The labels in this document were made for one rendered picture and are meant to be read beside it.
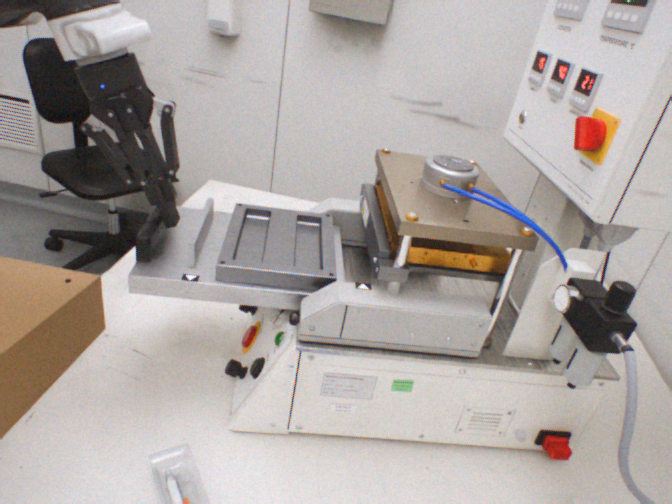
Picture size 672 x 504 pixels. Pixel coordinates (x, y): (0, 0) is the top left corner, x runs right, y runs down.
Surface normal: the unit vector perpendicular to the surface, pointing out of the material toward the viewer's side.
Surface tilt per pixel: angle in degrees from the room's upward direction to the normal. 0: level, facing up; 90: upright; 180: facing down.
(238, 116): 90
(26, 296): 4
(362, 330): 90
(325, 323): 90
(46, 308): 4
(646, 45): 90
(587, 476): 0
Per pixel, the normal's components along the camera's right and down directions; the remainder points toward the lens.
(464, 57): -0.17, 0.47
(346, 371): 0.04, 0.51
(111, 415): 0.15, -0.86
